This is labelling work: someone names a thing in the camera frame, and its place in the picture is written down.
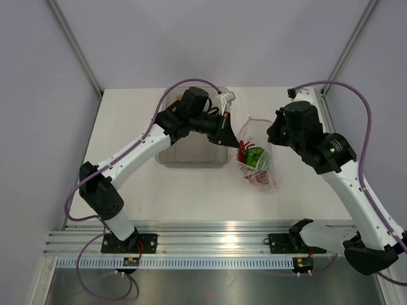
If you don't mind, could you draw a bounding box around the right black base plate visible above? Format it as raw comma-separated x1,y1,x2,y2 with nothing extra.
263,233,328,255

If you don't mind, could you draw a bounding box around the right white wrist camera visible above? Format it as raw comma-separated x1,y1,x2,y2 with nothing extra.
287,87,317,104

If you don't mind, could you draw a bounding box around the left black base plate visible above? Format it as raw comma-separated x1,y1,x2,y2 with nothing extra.
101,233,158,254

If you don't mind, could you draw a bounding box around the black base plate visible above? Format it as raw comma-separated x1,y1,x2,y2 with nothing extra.
101,233,158,254
263,233,328,255

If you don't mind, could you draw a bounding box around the green toy scallion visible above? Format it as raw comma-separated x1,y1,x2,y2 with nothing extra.
256,150,269,170

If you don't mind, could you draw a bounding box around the white slotted cable duct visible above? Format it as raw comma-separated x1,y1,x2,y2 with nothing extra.
56,257,294,270

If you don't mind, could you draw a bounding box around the purple cable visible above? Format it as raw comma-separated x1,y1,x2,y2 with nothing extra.
263,81,407,287
65,78,223,301

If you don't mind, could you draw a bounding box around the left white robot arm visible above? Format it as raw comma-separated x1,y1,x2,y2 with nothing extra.
79,87,239,254

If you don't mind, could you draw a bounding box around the clear plastic tray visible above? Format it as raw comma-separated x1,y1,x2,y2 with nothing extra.
155,83,231,168

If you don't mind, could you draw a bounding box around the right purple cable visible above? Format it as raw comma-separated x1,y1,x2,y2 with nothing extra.
263,81,407,287

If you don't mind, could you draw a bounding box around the clear zip top bag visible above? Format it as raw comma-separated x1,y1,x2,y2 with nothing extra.
235,115,279,189

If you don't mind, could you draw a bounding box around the aluminium frame post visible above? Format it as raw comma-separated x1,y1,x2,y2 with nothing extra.
45,0,104,99
328,0,381,81

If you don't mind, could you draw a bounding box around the left aluminium frame post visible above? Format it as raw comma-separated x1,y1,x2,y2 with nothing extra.
45,0,104,99

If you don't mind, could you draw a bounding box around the aluminium mounting rail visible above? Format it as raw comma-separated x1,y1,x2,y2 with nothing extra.
43,220,389,257

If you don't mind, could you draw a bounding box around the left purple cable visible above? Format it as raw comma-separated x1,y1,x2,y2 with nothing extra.
65,78,223,301

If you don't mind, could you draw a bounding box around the green toy bell pepper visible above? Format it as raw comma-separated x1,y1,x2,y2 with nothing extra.
243,147,265,168

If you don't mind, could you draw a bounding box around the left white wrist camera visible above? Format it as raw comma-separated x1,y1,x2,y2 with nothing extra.
216,91,236,105

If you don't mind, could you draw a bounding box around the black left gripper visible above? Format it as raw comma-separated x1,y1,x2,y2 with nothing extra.
189,110,239,147

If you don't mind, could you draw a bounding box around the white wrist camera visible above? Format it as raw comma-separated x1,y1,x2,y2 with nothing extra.
287,87,317,104
216,91,236,105

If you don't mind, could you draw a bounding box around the right aluminium frame post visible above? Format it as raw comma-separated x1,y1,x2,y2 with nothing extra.
328,0,381,81

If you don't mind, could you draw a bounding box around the red toy lobster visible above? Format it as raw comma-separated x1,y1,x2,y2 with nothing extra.
236,140,278,188

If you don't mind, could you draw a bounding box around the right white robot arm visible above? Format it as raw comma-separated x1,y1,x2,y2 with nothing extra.
266,101,406,275

